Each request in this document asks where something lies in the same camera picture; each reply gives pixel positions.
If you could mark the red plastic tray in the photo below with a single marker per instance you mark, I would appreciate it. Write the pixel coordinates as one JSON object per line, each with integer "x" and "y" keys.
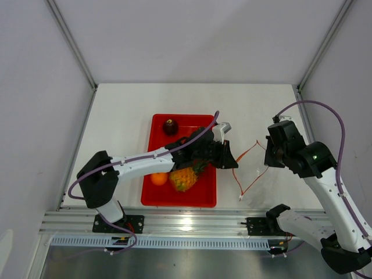
{"x": 203, "y": 193}

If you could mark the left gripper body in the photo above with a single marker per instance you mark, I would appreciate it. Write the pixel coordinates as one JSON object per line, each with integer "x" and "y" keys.
{"x": 214, "y": 153}

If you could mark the dark red apple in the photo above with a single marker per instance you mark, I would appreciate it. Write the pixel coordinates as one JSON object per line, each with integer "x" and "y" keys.
{"x": 170, "y": 127}

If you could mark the aluminium mounting rail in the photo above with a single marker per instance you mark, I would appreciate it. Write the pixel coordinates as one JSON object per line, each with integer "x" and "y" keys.
{"x": 158, "y": 222}

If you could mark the white slotted cable duct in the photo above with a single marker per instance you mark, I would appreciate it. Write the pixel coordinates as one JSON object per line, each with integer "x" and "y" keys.
{"x": 162, "y": 242}

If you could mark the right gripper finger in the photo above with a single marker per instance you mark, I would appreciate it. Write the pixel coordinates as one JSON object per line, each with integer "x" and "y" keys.
{"x": 273, "y": 158}
{"x": 270, "y": 145}

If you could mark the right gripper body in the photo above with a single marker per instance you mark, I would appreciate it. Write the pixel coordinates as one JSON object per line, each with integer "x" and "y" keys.
{"x": 285, "y": 154}

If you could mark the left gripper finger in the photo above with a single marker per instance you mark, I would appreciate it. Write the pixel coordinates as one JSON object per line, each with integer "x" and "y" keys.
{"x": 226, "y": 148}
{"x": 226, "y": 161}

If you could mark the clear zip top bag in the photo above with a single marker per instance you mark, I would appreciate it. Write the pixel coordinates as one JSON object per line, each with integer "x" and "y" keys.
{"x": 252, "y": 177}

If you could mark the yellow pineapple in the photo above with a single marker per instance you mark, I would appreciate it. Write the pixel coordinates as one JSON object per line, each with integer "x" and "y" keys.
{"x": 184, "y": 179}

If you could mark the orange fruit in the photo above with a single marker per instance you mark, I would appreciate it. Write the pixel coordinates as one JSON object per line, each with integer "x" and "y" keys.
{"x": 159, "y": 179}

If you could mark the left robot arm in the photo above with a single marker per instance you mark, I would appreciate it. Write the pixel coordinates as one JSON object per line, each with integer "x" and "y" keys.
{"x": 100, "y": 176}

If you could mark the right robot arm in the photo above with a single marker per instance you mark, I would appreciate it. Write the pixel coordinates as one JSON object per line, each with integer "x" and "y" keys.
{"x": 345, "y": 245}

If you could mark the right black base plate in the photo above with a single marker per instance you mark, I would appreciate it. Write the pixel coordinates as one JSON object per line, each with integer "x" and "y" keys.
{"x": 262, "y": 226}

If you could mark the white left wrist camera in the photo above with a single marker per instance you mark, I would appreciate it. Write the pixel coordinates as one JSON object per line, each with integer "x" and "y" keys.
{"x": 220, "y": 130}

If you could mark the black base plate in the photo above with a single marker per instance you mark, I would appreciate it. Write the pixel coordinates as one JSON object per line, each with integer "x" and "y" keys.
{"x": 134, "y": 223}
{"x": 262, "y": 226}

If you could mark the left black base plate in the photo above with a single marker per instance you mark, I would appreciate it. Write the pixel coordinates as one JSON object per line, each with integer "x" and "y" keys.
{"x": 134, "y": 223}

